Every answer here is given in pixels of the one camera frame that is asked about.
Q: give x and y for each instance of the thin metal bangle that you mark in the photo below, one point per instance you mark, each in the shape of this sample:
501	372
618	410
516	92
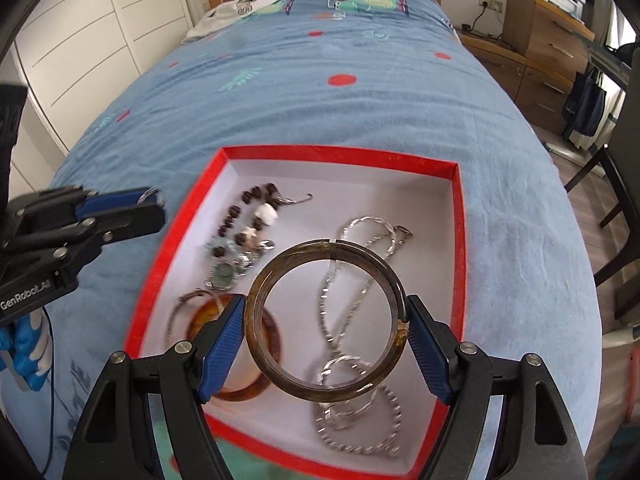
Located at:
181	301

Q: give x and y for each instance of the white garment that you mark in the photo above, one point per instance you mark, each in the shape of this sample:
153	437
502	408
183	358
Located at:
220	15

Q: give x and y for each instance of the person's left hand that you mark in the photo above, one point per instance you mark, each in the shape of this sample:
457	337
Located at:
30	355

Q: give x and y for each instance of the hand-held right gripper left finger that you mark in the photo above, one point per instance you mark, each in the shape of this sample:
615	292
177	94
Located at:
222	345

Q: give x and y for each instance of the dark brown bangle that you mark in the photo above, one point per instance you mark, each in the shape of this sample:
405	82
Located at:
253	325

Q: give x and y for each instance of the dark hanging bag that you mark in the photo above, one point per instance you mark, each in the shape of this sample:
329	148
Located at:
582	105

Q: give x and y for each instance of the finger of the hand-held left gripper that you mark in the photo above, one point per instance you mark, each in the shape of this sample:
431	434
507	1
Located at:
135	220
115	202

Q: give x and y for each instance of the wooden dresser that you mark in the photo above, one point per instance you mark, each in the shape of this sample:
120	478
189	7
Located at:
545	40

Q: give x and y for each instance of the dark wooden chair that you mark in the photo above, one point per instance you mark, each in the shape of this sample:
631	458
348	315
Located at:
620	195

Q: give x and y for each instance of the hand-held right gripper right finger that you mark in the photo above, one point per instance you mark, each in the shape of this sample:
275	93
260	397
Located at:
430	355

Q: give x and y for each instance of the amber bangle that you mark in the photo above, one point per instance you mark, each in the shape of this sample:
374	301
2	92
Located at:
245	391

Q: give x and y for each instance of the white wardrobe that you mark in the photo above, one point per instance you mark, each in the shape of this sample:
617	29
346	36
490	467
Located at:
75	35

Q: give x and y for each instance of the red box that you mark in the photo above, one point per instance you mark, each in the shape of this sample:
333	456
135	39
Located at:
350	180

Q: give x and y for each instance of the wall socket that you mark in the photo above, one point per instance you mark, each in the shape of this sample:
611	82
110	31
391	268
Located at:
490	3

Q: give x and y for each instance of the blue printed bedsheet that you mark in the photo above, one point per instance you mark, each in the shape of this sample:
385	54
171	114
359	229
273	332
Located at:
350	110

